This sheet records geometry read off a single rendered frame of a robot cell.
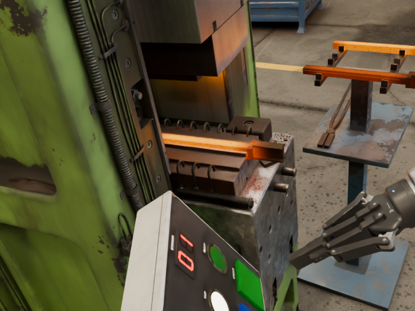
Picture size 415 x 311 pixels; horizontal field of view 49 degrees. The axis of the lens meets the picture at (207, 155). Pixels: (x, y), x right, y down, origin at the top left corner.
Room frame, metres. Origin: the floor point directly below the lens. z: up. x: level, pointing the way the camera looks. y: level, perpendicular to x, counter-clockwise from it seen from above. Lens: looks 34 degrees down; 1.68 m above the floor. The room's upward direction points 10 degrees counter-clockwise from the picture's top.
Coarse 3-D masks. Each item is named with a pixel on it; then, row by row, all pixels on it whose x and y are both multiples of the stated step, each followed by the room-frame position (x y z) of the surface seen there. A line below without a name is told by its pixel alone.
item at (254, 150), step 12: (192, 144) 1.09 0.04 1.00; (204, 144) 1.07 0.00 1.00; (216, 144) 1.05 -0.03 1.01; (228, 144) 1.04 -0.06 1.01; (240, 144) 1.03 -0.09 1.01; (252, 144) 1.01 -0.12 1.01; (264, 144) 0.99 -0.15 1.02; (276, 144) 0.98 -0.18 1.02; (252, 156) 0.99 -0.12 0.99; (264, 156) 0.99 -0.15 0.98; (276, 156) 0.97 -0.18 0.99
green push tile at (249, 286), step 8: (240, 264) 0.58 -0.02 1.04; (240, 272) 0.56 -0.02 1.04; (248, 272) 0.58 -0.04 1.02; (240, 280) 0.54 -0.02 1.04; (248, 280) 0.56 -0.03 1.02; (256, 280) 0.58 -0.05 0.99; (240, 288) 0.53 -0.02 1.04; (248, 288) 0.54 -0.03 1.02; (256, 288) 0.56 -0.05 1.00; (248, 296) 0.52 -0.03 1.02; (256, 296) 0.54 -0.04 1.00; (256, 304) 0.52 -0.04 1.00
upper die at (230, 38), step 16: (240, 16) 1.05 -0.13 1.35; (224, 32) 0.96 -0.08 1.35; (240, 32) 1.04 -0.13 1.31; (144, 48) 0.99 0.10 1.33; (160, 48) 0.97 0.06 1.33; (176, 48) 0.95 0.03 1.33; (192, 48) 0.93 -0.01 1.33; (208, 48) 0.92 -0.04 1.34; (224, 48) 0.95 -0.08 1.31; (240, 48) 1.03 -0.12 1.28; (160, 64) 0.98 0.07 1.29; (176, 64) 0.96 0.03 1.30; (192, 64) 0.94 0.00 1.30; (208, 64) 0.92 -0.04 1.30; (224, 64) 0.94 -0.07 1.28
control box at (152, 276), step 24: (168, 192) 0.63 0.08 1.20; (144, 216) 0.61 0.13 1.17; (168, 216) 0.57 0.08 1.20; (192, 216) 0.61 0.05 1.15; (144, 240) 0.54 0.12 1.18; (168, 240) 0.51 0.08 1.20; (192, 240) 0.55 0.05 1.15; (216, 240) 0.61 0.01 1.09; (144, 264) 0.49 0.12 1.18; (168, 264) 0.47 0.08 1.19; (144, 288) 0.44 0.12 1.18; (168, 288) 0.43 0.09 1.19; (192, 288) 0.46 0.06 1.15; (216, 288) 0.49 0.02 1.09
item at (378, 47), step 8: (336, 40) 1.60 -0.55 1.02; (336, 48) 1.57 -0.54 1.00; (352, 48) 1.54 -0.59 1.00; (360, 48) 1.52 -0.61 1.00; (368, 48) 1.50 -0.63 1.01; (376, 48) 1.48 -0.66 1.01; (384, 48) 1.47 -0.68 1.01; (392, 48) 1.45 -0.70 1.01; (400, 48) 1.44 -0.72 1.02; (408, 48) 1.42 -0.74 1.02
